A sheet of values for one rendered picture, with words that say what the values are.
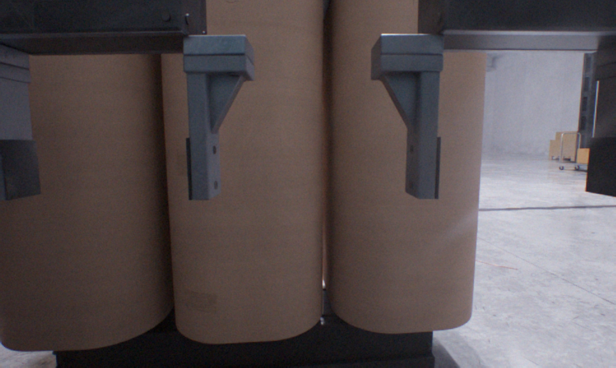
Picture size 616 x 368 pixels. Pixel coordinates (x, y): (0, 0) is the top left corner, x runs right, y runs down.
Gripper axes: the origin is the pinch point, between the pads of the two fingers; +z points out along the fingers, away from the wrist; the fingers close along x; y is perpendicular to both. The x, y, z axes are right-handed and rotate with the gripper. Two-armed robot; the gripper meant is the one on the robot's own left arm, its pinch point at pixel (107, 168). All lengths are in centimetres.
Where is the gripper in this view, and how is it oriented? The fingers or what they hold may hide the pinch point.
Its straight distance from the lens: 25.0
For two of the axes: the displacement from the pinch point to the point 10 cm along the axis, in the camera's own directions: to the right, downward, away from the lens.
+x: -10.0, 0.1, 0.0
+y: 0.0, -1.1, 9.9
